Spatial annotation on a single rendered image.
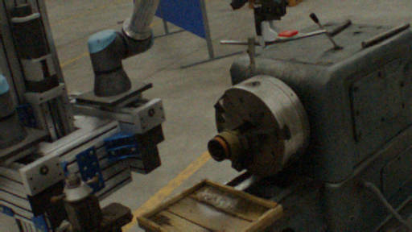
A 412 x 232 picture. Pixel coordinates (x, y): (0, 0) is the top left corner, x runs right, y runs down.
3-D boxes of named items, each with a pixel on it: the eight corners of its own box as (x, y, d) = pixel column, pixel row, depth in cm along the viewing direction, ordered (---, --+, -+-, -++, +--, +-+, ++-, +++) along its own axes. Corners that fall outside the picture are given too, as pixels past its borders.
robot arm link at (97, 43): (87, 69, 215) (79, 36, 210) (115, 59, 224) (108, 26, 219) (102, 72, 207) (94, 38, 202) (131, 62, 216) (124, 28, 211)
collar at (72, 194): (82, 184, 151) (80, 175, 150) (96, 192, 146) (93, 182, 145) (57, 196, 146) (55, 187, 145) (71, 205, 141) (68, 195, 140)
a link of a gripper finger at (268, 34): (276, 51, 166) (275, 22, 163) (257, 51, 168) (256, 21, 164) (279, 49, 169) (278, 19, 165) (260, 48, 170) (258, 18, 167)
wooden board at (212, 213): (207, 187, 194) (204, 176, 193) (283, 215, 170) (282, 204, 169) (138, 227, 175) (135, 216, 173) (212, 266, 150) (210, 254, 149)
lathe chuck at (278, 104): (236, 150, 202) (229, 69, 190) (305, 178, 182) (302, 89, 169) (219, 160, 196) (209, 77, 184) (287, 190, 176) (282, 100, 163)
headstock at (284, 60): (329, 103, 253) (319, 19, 241) (423, 119, 221) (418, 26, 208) (236, 156, 214) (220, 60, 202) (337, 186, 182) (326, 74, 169)
